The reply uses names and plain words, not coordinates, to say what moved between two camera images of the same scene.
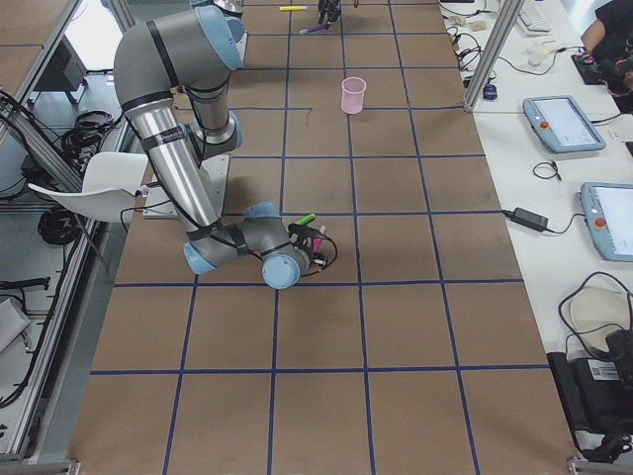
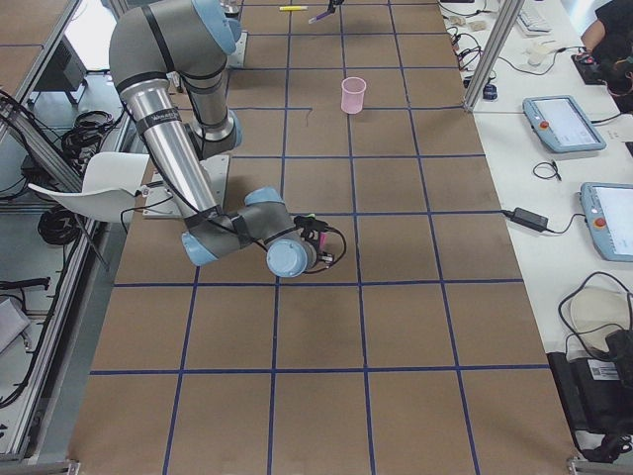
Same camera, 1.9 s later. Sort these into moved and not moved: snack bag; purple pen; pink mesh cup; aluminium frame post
Moved: purple pen
Not moved: pink mesh cup; aluminium frame post; snack bag
